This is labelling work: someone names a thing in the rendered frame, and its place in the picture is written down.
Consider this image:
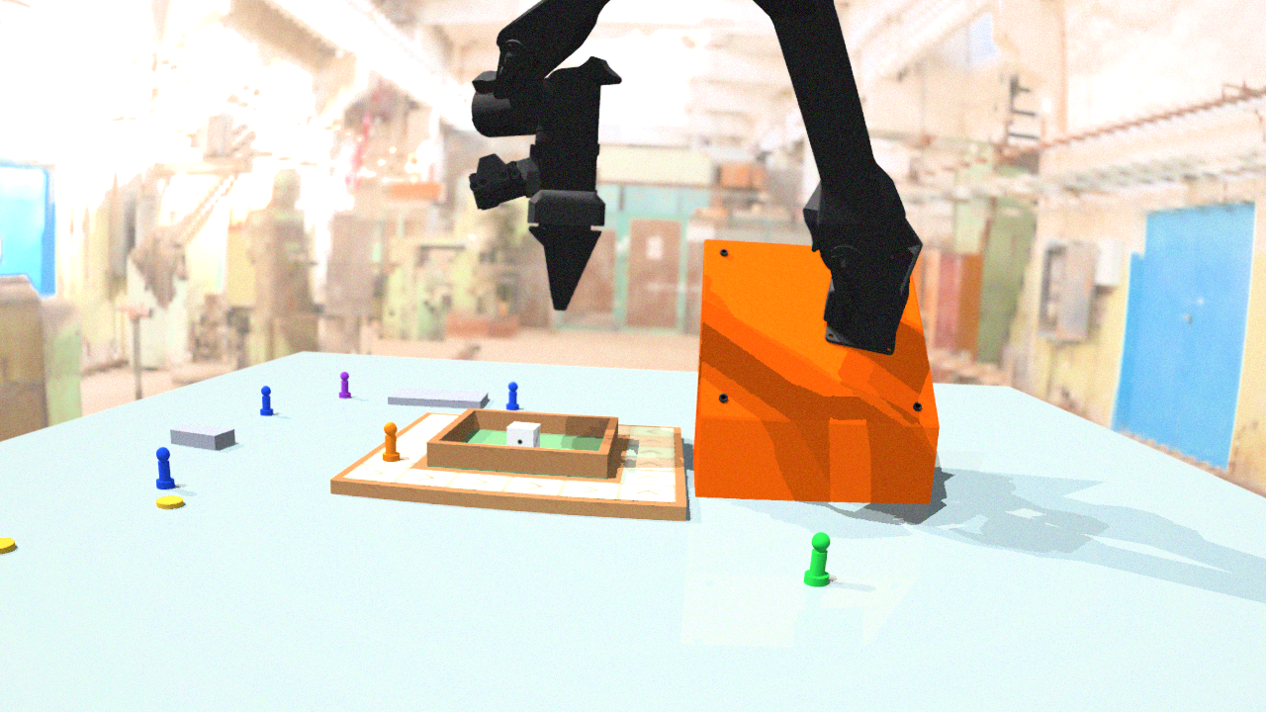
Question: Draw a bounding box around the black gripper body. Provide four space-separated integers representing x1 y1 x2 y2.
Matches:
527 130 605 231

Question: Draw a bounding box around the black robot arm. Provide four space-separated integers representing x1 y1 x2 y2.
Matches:
468 0 923 355

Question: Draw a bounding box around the white die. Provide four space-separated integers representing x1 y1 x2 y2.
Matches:
506 421 541 448

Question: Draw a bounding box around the orange game pawn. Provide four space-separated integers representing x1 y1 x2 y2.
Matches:
382 422 401 462

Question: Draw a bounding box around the green game pawn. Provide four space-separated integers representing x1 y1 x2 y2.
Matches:
804 532 830 587

